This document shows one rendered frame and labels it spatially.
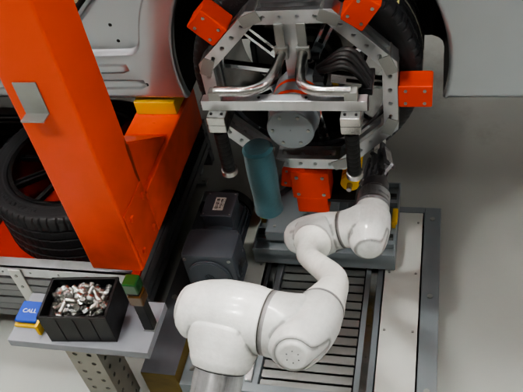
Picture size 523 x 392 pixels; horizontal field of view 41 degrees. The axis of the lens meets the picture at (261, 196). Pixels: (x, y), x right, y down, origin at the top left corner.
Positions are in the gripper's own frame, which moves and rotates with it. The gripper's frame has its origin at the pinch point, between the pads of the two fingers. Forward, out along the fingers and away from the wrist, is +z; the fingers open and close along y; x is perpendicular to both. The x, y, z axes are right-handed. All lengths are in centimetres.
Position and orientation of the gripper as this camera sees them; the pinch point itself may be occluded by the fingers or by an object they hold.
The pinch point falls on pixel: (380, 145)
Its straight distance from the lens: 209.2
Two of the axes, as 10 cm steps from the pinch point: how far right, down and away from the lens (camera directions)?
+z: 1.9, -7.0, 6.8
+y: 5.8, -4.8, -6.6
